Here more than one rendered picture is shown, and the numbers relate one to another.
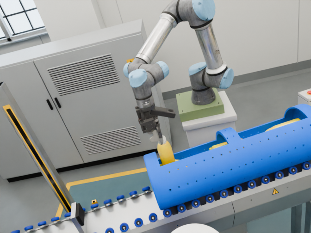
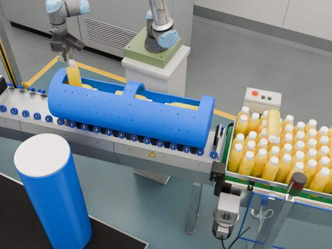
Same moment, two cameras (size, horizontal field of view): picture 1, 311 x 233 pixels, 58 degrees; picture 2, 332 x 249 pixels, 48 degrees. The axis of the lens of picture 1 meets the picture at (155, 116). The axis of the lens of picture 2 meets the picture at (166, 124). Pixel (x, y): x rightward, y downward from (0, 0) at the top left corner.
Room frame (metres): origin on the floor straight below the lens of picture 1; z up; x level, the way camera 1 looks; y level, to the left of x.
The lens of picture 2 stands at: (-0.29, -0.95, 2.56)
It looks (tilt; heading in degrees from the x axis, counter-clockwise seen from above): 47 degrees down; 17
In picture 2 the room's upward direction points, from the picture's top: 1 degrees clockwise
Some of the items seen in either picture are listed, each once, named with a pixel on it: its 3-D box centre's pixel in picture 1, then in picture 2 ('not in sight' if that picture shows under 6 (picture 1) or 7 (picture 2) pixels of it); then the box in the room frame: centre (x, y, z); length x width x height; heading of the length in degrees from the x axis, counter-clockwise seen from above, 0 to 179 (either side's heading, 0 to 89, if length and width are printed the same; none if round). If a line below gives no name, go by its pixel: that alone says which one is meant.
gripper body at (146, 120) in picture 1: (148, 116); (60, 39); (1.05, 0.03, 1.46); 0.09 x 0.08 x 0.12; 93
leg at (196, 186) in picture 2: (309, 231); (193, 208); (1.02, -0.75, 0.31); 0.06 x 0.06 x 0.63; 3
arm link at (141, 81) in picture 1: (140, 83); (56, 10); (1.05, 0.02, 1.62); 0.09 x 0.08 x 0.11; 130
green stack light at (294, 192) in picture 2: not in sight; (295, 187); (0.76, -1.22, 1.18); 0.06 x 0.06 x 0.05
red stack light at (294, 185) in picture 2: not in sight; (298, 181); (0.76, -1.22, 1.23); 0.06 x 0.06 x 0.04
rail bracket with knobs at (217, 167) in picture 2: not in sight; (218, 172); (0.90, -0.87, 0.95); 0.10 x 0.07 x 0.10; 3
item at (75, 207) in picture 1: (80, 219); (1, 90); (1.02, 0.52, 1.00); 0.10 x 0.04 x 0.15; 3
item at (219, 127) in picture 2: not in sight; (217, 137); (1.09, -0.81, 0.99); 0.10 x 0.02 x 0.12; 3
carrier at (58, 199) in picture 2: not in sight; (59, 200); (0.65, 0.01, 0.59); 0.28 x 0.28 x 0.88
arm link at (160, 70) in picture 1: (153, 73); (76, 5); (1.13, -0.04, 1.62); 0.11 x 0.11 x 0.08; 40
